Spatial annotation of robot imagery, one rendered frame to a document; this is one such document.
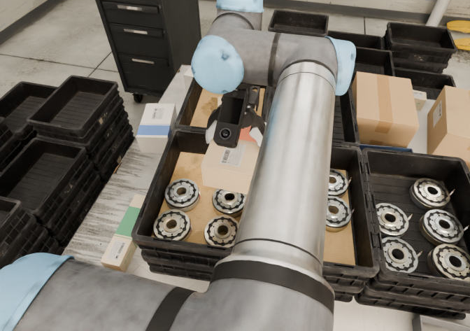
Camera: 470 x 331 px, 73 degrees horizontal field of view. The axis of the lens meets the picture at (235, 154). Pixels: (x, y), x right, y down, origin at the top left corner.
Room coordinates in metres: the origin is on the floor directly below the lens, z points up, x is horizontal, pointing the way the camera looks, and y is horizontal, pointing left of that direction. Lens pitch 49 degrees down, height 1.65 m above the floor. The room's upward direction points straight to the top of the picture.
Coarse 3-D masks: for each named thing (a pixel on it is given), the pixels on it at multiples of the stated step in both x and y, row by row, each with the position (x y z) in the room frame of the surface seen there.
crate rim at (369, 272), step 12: (360, 156) 0.62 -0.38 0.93; (360, 168) 0.58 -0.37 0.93; (360, 180) 0.54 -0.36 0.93; (372, 228) 0.38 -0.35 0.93; (372, 240) 0.35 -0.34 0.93; (372, 252) 0.32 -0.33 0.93; (324, 264) 0.29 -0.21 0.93; (336, 264) 0.29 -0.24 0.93; (372, 264) 0.29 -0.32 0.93; (372, 276) 0.27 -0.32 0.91
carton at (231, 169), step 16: (240, 144) 0.50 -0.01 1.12; (256, 144) 0.50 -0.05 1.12; (208, 160) 0.45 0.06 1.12; (224, 160) 0.45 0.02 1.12; (240, 160) 0.45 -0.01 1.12; (256, 160) 0.45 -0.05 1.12; (208, 176) 0.43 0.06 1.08; (224, 176) 0.42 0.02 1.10; (240, 176) 0.41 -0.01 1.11; (240, 192) 0.41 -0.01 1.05
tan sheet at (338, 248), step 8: (344, 200) 0.53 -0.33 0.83; (328, 232) 0.43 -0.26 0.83; (336, 232) 0.43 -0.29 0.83; (344, 232) 0.43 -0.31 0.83; (328, 240) 0.40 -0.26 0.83; (336, 240) 0.40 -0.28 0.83; (344, 240) 0.40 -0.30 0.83; (352, 240) 0.40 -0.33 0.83; (328, 248) 0.38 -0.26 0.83; (336, 248) 0.38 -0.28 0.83; (344, 248) 0.38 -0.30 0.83; (352, 248) 0.38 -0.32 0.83; (328, 256) 0.36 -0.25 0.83; (336, 256) 0.36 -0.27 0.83; (344, 256) 0.36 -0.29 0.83; (352, 256) 0.36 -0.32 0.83; (352, 264) 0.33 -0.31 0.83
